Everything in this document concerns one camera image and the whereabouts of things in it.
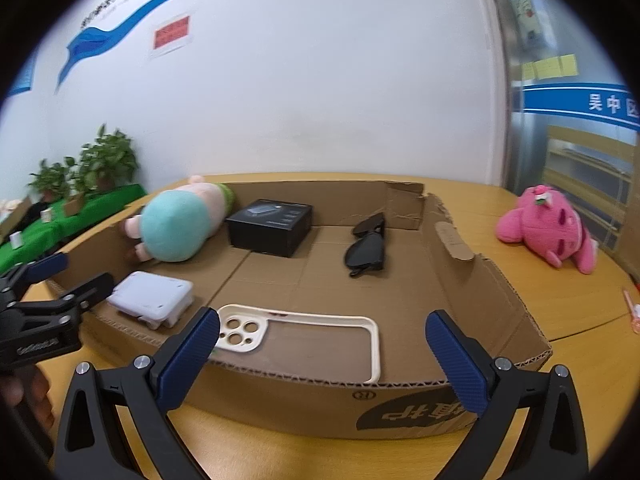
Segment blue wall decal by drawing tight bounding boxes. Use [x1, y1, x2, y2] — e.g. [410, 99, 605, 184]
[55, 0, 418, 93]

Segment person's left hand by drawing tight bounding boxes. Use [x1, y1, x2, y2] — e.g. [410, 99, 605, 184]
[0, 365, 54, 434]

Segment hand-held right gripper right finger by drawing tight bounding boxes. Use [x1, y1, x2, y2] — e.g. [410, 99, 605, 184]
[425, 310, 592, 480]

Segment small green potted plant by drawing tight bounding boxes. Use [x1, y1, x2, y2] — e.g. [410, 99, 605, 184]
[30, 157, 81, 203]

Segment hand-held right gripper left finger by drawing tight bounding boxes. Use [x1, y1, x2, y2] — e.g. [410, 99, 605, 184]
[52, 305, 221, 480]

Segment red wall notice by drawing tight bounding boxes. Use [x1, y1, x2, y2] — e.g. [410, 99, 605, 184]
[149, 12, 193, 58]

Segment white rectangular device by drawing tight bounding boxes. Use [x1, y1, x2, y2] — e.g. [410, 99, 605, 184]
[106, 271, 195, 331]

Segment pink pig plush toy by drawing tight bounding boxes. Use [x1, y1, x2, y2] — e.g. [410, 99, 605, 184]
[122, 175, 236, 263]

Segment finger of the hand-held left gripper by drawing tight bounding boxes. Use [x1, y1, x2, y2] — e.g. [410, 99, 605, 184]
[0, 252, 69, 306]
[55, 272, 116, 319]

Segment large green potted plant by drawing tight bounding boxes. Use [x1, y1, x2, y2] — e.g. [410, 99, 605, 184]
[80, 124, 140, 193]

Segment green table cloth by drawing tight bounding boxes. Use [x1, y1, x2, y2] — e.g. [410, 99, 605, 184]
[0, 184, 148, 273]

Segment cartoon door poster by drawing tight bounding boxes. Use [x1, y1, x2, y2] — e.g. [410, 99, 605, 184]
[510, 0, 549, 47]

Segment blue door band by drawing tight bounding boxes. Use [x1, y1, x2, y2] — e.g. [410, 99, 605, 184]
[522, 82, 640, 132]

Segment black sunglasses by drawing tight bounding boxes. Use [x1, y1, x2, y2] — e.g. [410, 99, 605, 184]
[342, 212, 388, 278]

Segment yellow slatted frame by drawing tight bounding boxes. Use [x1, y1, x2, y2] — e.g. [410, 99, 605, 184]
[542, 125, 640, 252]

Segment pink bear plush toy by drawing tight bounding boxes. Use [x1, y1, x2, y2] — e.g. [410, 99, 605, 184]
[495, 185, 599, 275]

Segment black product box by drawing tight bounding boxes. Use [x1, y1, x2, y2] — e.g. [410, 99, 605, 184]
[225, 199, 314, 258]

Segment red and white pen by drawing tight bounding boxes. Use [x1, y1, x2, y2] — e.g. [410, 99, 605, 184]
[622, 287, 640, 334]

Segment brown cardboard box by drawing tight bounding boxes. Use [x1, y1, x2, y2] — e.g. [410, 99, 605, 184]
[47, 177, 553, 441]

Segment wooden desktop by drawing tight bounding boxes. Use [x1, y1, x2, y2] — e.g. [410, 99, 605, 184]
[30, 172, 640, 480]

